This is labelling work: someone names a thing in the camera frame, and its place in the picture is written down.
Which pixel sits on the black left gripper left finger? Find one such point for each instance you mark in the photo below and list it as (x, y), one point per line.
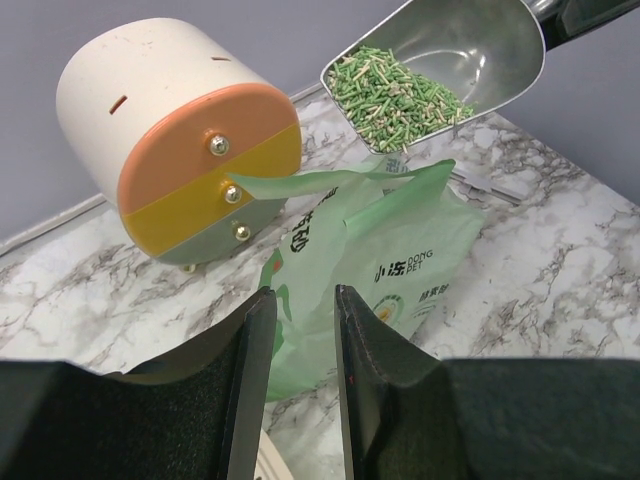
(194, 412)

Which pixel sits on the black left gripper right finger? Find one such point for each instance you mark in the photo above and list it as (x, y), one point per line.
(408, 415)

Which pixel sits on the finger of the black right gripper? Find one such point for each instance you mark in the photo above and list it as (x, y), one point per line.
(567, 20)

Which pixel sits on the silver metal scoop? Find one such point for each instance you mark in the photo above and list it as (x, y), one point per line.
(488, 53)

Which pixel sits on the green cat litter bag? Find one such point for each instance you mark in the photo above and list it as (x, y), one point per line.
(394, 234)

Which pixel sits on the grey plastic bag clip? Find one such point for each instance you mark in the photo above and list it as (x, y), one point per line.
(478, 184)

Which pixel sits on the green cat litter pellets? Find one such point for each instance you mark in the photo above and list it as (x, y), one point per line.
(390, 106)

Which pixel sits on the beige green litter box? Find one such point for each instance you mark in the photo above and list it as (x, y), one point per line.
(269, 463)

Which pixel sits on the cream round drawer cabinet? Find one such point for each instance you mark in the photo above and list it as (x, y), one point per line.
(165, 119)

